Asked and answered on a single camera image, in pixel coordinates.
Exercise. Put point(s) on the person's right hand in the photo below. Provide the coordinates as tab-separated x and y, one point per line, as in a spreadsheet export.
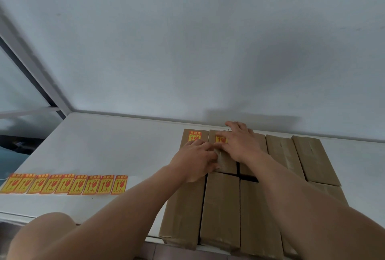
242	144

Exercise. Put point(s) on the person's left hand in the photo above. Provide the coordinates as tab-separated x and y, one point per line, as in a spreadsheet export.
189	162

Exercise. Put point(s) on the person's left thumb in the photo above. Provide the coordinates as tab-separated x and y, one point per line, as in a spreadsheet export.
213	169

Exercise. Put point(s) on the person's right thumb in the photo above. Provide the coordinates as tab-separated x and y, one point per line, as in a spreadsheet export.
222	133

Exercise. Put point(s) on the yellow red warning label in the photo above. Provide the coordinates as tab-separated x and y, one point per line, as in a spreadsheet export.
220	140
194	136

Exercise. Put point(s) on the taped brown cardboard box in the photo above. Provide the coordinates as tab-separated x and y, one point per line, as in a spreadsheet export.
228	166

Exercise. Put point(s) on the person's left forearm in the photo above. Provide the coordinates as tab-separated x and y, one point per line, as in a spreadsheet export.
129	217

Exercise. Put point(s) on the person's right forearm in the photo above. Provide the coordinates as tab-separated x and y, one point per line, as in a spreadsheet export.
303	208

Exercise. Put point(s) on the group of brown cardboard boxes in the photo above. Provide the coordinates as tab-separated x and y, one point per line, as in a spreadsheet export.
221	208

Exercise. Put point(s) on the row of yellow red stickers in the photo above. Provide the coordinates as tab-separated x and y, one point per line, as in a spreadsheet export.
64	184

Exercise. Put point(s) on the person's bare knee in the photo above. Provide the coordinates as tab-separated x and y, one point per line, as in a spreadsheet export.
39	231

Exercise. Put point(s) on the white window frame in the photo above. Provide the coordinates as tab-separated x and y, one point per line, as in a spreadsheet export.
33	67

